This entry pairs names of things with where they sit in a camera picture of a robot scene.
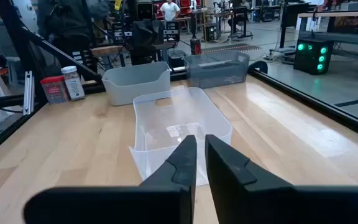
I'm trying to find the black diagonal frame strut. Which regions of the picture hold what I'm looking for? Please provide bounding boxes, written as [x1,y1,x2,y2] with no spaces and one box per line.
[0,0,103,91]

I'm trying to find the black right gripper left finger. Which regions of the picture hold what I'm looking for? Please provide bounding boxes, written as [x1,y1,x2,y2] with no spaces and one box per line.
[23,134,198,224]

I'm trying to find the clear plastic bin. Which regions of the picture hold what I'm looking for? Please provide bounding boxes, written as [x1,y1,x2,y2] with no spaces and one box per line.
[129,86,233,187]

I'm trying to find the black computer tower green lights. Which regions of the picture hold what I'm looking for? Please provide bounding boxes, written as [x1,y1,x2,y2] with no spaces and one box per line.
[293,39,334,76]

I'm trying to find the person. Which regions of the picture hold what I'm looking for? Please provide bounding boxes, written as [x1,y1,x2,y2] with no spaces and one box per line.
[160,0,181,22]
[37,0,111,63]

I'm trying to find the grey mesh plastic bin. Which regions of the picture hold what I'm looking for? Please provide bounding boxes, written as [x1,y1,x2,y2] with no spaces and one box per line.
[183,50,250,90]

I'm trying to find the black labelled control box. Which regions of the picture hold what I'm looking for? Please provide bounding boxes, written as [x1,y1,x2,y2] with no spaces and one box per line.
[163,21,181,43]

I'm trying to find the silver aluminium extrusion piece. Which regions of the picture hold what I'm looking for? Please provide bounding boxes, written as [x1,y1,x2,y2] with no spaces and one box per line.
[22,70,35,116]

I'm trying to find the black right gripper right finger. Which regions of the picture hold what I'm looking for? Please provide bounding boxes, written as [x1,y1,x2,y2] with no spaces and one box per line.
[204,134,358,224]

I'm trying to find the wooden workbench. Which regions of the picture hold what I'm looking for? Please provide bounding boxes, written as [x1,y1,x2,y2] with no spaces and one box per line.
[91,42,177,68]

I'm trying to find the white plastic bin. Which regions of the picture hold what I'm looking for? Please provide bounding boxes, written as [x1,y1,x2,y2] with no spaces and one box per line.
[101,61,172,106]

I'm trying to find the glass spice jar white lid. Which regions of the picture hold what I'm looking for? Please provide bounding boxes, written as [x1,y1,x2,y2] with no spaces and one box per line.
[60,65,86,101]

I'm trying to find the red cylinder canister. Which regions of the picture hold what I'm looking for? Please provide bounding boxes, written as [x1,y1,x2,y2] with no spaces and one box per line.
[190,37,202,56]

